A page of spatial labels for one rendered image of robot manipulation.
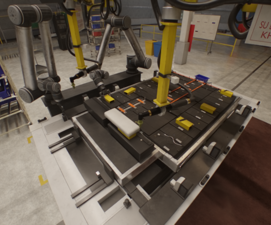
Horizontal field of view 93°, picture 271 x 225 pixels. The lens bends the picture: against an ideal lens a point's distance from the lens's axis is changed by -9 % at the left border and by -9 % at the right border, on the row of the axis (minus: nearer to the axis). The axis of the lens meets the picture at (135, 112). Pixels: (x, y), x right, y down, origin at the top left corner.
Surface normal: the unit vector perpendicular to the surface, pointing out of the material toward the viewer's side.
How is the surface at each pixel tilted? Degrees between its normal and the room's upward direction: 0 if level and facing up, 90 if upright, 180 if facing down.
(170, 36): 90
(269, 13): 90
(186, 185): 0
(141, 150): 0
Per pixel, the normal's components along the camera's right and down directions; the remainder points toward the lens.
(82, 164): 0.00, -0.81
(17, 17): -0.19, 0.62
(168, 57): 0.44, 0.53
